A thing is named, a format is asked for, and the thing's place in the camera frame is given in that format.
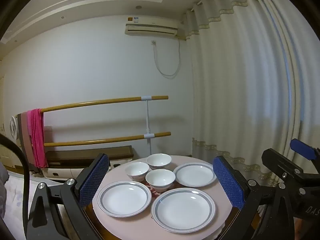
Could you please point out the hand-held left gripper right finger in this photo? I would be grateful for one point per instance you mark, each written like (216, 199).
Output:
(228, 182)

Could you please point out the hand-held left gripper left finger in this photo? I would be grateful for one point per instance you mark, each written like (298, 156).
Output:
(93, 180)

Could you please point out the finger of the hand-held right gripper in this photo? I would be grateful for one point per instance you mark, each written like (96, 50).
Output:
(303, 148)
(280, 165)

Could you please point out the white ceramic bowl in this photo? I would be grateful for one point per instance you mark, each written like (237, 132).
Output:
(137, 170)
(160, 180)
(159, 160)

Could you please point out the white low cabinet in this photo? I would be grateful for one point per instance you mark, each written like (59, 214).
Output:
(62, 172)

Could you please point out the pink printed round table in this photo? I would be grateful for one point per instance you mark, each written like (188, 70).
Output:
(140, 227)

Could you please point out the pink cloth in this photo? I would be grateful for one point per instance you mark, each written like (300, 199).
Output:
(37, 140)

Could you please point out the white patterned bedding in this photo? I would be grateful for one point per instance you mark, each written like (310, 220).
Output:
(15, 200)

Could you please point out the grey cloth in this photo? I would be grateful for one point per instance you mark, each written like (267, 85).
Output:
(3, 192)

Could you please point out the cream curtain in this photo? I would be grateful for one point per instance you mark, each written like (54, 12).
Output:
(237, 80)

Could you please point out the white round fan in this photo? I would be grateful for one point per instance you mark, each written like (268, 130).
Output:
(13, 127)

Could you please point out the long wooden barre rail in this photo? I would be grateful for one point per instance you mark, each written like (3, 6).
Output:
(100, 102)

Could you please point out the white barre post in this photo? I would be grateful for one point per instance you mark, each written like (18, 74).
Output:
(148, 120)

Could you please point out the white wall power outlet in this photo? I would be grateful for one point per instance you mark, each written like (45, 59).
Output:
(154, 42)

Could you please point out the white wall air conditioner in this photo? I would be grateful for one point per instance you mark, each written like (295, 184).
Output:
(150, 28)

